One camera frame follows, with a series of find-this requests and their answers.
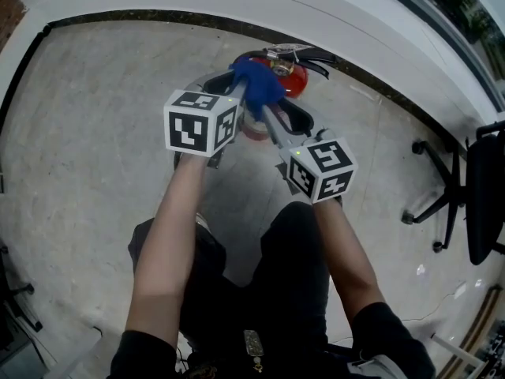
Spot white metal frame leg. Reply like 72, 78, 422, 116
429, 331, 486, 371

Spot person's black shirt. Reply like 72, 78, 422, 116
106, 302, 435, 379

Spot black padded office chair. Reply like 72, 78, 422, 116
0, 242, 44, 347

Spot ornate hanging pendant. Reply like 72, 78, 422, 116
242, 328, 266, 373

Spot black window frame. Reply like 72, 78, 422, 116
350, 0, 505, 114

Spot person's right forearm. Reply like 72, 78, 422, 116
311, 197, 386, 323

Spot person's left forearm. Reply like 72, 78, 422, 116
125, 154, 210, 347

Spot blue cloth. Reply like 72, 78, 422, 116
228, 59, 287, 122

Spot red tag in clear sleeve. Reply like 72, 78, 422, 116
262, 43, 316, 61

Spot person's black trousers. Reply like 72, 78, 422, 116
128, 201, 331, 370

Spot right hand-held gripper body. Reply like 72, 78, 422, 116
275, 126, 360, 205

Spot red fire extinguisher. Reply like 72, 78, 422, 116
228, 47, 339, 141

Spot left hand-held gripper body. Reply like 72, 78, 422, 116
163, 88, 245, 170

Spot black mesh office chair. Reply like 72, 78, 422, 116
401, 120, 505, 266

